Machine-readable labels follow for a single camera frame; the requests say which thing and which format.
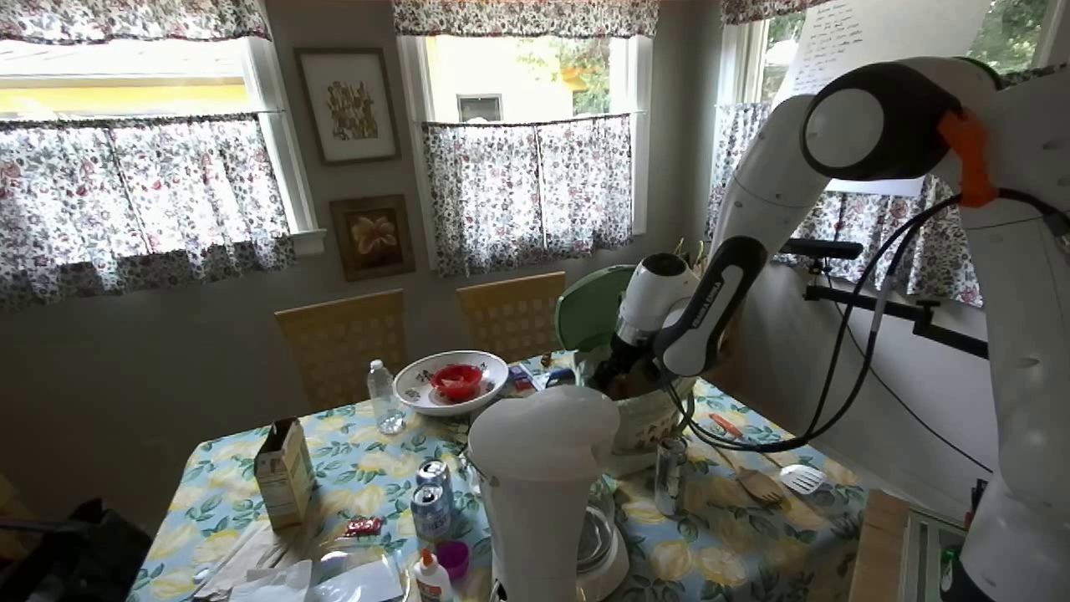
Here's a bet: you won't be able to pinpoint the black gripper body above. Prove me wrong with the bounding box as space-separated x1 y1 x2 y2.
586 331 663 401

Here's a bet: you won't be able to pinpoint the green bin lid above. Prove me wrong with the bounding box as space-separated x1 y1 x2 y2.
551 261 642 361

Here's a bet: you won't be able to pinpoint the silver drink can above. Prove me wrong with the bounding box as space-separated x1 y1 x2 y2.
407 461 462 546

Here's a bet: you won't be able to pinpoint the yellow wooden lattice chair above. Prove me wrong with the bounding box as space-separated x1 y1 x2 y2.
453 267 569 364
270 284 412 415

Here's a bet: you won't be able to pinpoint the orange carrot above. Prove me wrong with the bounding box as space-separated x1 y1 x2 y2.
707 410 748 440

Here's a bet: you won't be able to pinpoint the small clear glass jar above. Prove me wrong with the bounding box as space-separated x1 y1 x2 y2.
654 439 685 519

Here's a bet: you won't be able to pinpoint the red food piece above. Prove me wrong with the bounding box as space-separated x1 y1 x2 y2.
428 361 490 405

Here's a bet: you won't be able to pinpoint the glass coffee carafe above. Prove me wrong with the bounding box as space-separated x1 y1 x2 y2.
571 488 629 582

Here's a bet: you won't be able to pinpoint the wooden spoon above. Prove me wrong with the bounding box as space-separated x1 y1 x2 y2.
702 430 790 507

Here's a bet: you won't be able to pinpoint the white plate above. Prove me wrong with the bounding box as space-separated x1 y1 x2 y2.
391 343 515 420

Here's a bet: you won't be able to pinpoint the clear water bottle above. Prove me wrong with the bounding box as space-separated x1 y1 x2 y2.
366 358 407 434

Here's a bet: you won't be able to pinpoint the small purple cup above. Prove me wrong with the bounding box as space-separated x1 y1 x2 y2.
431 539 475 584

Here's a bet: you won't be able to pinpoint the lemon print tablecloth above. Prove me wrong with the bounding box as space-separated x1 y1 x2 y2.
124 351 869 602

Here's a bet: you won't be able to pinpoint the black metal stand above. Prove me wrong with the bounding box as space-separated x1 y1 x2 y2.
778 233 994 361

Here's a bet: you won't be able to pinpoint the dark framed picture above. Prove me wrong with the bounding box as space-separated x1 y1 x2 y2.
329 193 417 284

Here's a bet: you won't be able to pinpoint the white glue bottle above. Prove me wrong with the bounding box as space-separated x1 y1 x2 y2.
412 546 462 602

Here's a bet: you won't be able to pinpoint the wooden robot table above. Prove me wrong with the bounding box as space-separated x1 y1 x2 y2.
845 488 914 602

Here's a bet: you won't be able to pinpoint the white paper sheets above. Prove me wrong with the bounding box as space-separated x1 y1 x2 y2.
229 550 404 602

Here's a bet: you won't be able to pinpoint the brown paper bag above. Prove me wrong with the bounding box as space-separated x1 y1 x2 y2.
252 415 320 531

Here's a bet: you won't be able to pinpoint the floral window valance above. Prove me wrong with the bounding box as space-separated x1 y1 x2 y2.
0 0 276 46
718 0 831 27
389 0 663 41

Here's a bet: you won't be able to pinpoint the light framed floral picture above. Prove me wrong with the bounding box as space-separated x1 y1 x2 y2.
292 43 401 167

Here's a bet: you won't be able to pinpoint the handwritten paper sheet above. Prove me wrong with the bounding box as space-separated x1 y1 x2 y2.
773 0 991 102

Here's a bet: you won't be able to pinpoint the black bag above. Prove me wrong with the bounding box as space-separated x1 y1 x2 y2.
0 494 153 602

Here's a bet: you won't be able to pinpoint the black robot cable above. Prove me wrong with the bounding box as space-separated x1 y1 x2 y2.
674 192 967 457

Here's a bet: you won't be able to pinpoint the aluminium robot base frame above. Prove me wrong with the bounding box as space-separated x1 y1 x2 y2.
900 512 970 602

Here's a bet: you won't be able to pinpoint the orange cable clip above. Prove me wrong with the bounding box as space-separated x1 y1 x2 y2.
937 110 1001 212

